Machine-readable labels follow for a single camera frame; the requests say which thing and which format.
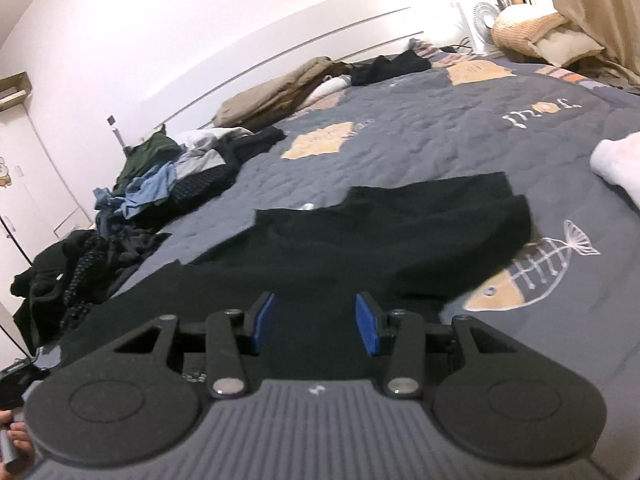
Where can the cream cushion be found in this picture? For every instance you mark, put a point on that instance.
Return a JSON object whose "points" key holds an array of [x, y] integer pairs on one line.
{"points": [[570, 45]]}

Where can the white grey garment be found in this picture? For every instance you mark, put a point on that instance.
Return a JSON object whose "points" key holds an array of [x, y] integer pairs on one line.
{"points": [[205, 147]]}

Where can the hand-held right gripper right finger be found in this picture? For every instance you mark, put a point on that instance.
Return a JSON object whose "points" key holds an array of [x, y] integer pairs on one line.
{"points": [[367, 325]]}

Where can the light blue shirt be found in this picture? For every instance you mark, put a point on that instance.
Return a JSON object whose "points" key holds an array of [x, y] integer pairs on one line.
{"points": [[150, 187]]}

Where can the beige curtain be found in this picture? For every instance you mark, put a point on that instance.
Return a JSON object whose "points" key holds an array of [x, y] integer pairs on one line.
{"points": [[600, 5]]}

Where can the black knit garment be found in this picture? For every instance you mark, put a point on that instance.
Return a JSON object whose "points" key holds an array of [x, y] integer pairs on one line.
{"points": [[255, 145]]}

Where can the cartoon sticker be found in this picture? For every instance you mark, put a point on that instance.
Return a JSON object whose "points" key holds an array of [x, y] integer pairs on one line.
{"points": [[4, 172]]}

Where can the white wardrobe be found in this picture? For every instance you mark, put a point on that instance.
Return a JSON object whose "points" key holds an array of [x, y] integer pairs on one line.
{"points": [[35, 200]]}

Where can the black dotted garment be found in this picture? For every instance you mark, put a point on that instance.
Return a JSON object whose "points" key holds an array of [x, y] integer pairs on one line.
{"points": [[202, 185]]}

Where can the tan coat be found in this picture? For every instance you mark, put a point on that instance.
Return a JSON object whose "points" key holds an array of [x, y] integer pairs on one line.
{"points": [[280, 95]]}

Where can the navy striped garment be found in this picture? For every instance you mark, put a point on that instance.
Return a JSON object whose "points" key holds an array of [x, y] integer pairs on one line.
{"points": [[92, 275]]}

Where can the beige cushion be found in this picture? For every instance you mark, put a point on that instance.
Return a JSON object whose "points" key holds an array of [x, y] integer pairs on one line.
{"points": [[525, 30]]}

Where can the white folded garment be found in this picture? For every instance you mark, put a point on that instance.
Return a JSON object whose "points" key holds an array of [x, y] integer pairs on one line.
{"points": [[617, 165]]}

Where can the pile of mixed clothes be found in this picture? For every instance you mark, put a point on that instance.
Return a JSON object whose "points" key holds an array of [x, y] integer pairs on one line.
{"points": [[300, 55]]}

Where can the black stand on pole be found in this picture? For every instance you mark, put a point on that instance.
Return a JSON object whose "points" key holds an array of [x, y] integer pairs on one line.
{"points": [[114, 127]]}

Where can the black t-shirt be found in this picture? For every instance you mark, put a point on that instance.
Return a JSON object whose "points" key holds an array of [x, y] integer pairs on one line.
{"points": [[375, 240]]}

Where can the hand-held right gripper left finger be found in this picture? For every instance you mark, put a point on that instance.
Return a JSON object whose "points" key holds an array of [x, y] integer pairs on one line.
{"points": [[264, 322]]}

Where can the blue denim garment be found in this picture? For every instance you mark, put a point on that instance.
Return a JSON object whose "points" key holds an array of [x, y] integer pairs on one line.
{"points": [[107, 210]]}

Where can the black crumpled garment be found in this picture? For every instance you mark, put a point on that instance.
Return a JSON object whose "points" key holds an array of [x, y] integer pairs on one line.
{"points": [[390, 67]]}

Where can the person's left hand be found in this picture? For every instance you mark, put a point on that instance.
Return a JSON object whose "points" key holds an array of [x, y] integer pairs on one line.
{"points": [[21, 432]]}

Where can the white fan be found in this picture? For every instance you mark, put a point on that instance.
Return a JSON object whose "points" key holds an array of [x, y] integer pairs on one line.
{"points": [[482, 17]]}

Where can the dark green garment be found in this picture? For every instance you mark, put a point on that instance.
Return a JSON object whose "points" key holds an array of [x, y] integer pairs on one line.
{"points": [[147, 157]]}

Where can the grey printed quilt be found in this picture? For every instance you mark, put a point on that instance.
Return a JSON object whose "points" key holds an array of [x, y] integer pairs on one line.
{"points": [[425, 125]]}

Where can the black jacket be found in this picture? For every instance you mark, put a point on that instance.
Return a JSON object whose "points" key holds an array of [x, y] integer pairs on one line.
{"points": [[40, 270]]}

